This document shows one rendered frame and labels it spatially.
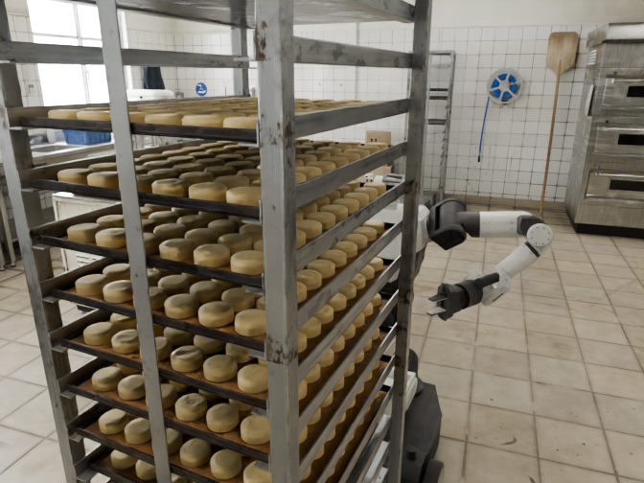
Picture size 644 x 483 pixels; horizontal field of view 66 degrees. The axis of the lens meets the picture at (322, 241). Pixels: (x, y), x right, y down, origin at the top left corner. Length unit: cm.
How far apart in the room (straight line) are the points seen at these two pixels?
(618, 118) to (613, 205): 86
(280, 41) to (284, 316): 31
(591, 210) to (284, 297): 530
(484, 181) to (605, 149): 162
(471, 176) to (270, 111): 617
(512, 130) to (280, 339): 607
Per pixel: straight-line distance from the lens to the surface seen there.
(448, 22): 661
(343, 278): 85
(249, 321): 70
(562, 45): 655
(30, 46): 89
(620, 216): 584
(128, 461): 108
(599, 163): 569
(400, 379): 134
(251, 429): 80
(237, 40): 131
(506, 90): 652
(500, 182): 668
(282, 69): 55
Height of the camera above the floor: 156
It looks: 18 degrees down
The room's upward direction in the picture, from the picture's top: straight up
